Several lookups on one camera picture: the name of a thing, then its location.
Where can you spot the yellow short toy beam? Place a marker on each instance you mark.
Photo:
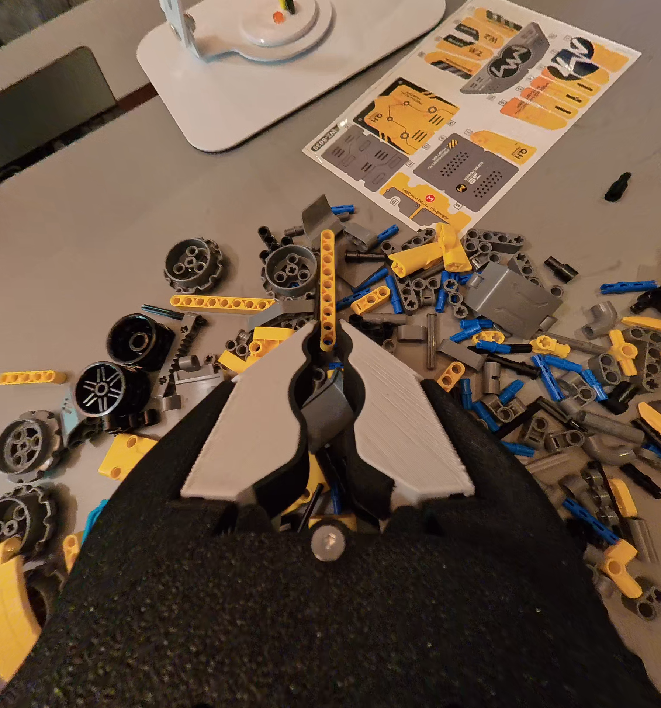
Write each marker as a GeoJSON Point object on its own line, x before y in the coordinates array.
{"type": "Point", "coordinates": [31, 378]}

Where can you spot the turquoise toy separator tool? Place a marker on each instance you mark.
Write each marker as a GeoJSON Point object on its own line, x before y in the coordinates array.
{"type": "Point", "coordinates": [95, 517]}

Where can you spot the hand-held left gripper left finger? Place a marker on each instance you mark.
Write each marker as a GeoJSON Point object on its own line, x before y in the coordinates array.
{"type": "Point", "coordinates": [242, 437]}

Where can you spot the grey toothed toy wheel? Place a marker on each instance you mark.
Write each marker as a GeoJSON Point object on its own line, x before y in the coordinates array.
{"type": "Point", "coordinates": [175, 271]}
{"type": "Point", "coordinates": [9, 442]}
{"type": "Point", "coordinates": [275, 276]}
{"type": "Point", "coordinates": [31, 503]}

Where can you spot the grey curved toy piece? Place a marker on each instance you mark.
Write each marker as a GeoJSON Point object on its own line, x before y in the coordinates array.
{"type": "Point", "coordinates": [328, 415]}

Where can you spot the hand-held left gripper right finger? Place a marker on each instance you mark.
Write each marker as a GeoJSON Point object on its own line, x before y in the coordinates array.
{"type": "Point", "coordinates": [408, 431]}

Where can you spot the black toy wheel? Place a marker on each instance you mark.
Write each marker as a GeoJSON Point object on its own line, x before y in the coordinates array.
{"type": "Point", "coordinates": [126, 398]}
{"type": "Point", "coordinates": [142, 354]}

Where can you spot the yellow curved toy panel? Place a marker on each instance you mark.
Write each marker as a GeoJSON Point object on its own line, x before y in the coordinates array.
{"type": "Point", "coordinates": [4, 614]}

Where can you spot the small black connector pin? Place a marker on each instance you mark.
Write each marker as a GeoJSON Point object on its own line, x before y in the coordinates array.
{"type": "Point", "coordinates": [618, 187]}

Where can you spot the yellow grey sticker sheet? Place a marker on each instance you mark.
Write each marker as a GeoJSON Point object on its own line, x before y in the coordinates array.
{"type": "Point", "coordinates": [446, 138]}

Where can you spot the pile of toy building parts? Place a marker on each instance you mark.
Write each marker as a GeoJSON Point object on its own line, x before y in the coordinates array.
{"type": "Point", "coordinates": [546, 370]}

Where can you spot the white desk lamp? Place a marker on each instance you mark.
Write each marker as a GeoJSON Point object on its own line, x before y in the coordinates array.
{"type": "Point", "coordinates": [225, 99]}

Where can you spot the yellow long toy beam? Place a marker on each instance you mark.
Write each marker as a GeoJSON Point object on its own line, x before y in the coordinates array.
{"type": "Point", "coordinates": [328, 287]}

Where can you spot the grey angular toy panel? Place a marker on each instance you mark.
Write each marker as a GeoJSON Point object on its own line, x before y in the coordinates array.
{"type": "Point", "coordinates": [513, 301]}

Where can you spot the black flat pad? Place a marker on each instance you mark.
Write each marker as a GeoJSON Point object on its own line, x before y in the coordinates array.
{"type": "Point", "coordinates": [43, 110]}

